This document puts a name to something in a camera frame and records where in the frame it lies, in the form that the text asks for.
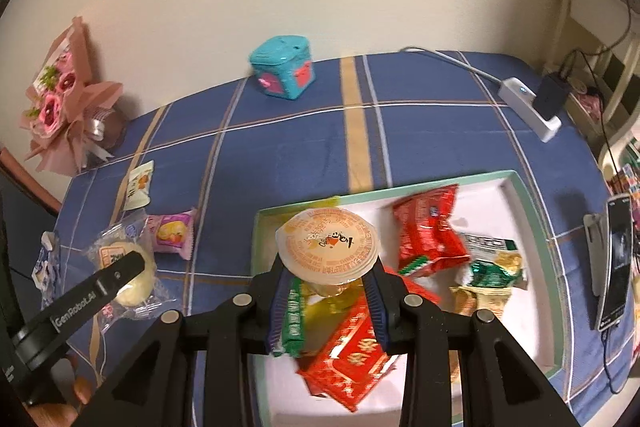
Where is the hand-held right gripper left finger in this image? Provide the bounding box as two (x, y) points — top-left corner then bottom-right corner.
(82, 254), (296, 427)

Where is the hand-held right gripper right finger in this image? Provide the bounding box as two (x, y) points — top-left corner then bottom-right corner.
(362, 259), (581, 427)

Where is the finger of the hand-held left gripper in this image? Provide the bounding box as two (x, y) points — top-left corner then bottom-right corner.
(99, 251), (158, 305)

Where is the clear cream pastry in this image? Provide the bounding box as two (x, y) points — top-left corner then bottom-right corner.
(82, 219), (178, 333)

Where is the jelly cup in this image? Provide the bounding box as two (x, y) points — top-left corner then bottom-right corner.
(275, 207), (380, 313)

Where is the white tray with green rim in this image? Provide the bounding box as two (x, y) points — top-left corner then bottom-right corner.
(254, 170), (568, 427)

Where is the person's left hand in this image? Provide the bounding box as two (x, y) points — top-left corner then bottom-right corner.
(22, 374), (96, 427)

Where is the thin green snack packet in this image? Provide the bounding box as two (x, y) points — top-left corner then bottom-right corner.
(272, 277), (306, 358)

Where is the yellow snack packet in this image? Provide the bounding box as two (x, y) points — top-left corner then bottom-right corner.
(300, 196), (371, 348)

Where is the pink snack packet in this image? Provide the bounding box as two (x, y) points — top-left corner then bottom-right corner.
(145, 207), (198, 261)

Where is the blue white snack packet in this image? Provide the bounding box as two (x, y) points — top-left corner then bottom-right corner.
(31, 231), (63, 295)

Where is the small white snack packet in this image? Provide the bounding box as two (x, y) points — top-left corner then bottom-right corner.
(122, 160), (156, 211)

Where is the red puffed snack packet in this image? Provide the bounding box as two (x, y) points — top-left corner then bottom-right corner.
(391, 185), (471, 278)

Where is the cream snack packet with barcode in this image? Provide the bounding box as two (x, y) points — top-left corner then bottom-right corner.
(449, 252), (526, 318)

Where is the green white snack packet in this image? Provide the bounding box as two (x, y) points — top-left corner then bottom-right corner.
(457, 232), (523, 290)

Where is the blue plaid tablecloth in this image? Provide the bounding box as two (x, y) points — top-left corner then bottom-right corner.
(52, 51), (640, 427)

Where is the pink flower bouquet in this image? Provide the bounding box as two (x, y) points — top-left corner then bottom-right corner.
(20, 16), (128, 175)

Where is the grey phone stand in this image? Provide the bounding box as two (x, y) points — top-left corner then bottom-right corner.
(582, 213), (608, 298)

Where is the teal toy box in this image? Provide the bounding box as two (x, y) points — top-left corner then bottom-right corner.
(250, 35), (316, 101)

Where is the black smartphone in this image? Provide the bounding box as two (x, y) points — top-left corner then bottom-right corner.
(596, 193), (636, 333)

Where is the white power strip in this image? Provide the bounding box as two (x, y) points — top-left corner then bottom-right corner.
(498, 77), (563, 144)

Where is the black charger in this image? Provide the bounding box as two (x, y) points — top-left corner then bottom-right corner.
(531, 74), (571, 120)

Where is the pile of colourful trinkets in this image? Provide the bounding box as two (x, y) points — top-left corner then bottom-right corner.
(607, 147), (640, 228)

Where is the white chair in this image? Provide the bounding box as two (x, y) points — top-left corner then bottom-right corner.
(597, 42), (640, 172)

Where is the black charging cable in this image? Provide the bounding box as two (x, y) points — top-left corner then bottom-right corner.
(557, 49), (628, 395)

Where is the grey power strip cable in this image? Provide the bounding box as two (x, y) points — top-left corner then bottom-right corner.
(400, 47), (503, 85)

